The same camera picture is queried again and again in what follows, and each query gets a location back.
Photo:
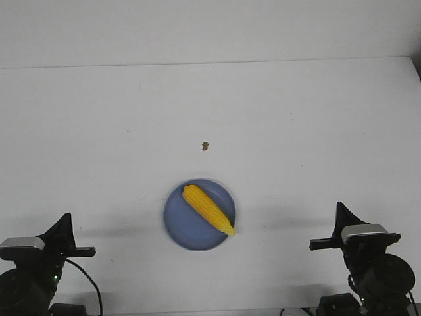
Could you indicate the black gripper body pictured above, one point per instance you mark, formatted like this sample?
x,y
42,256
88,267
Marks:
x,y
359,252
52,259

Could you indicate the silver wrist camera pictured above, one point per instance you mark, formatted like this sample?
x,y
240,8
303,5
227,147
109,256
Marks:
x,y
21,248
360,230

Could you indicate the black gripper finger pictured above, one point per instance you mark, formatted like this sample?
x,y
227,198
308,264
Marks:
x,y
61,234
343,217

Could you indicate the blue round plate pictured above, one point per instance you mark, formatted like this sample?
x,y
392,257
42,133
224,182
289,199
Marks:
x,y
186,227

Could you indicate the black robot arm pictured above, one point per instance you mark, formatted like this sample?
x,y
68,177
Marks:
x,y
29,288
381,282

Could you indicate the yellow corn cob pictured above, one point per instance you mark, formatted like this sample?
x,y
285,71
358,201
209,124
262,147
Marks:
x,y
196,198

